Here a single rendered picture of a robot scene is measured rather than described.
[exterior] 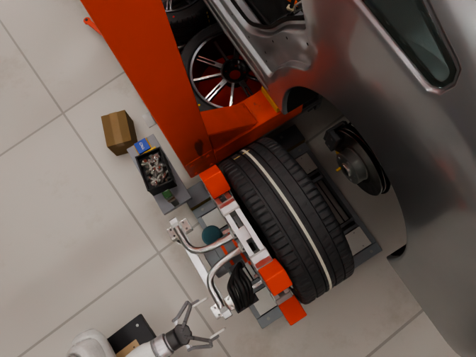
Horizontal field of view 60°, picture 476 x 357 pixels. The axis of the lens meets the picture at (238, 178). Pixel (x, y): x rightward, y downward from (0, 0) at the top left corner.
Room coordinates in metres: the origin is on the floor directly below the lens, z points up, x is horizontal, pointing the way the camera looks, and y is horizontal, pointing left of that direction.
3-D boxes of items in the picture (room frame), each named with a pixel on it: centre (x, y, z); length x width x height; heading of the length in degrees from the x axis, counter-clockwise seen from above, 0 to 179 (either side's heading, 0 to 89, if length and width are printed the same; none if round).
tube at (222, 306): (0.08, 0.10, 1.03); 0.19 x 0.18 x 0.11; 110
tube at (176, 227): (0.27, 0.17, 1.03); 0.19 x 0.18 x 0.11; 110
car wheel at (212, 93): (1.21, -0.11, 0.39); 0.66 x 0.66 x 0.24
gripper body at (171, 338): (-0.09, 0.35, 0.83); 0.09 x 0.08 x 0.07; 110
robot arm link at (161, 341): (-0.11, 0.42, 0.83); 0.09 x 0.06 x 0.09; 20
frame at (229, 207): (0.21, 0.02, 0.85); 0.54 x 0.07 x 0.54; 20
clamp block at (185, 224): (0.30, 0.27, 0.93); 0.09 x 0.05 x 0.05; 110
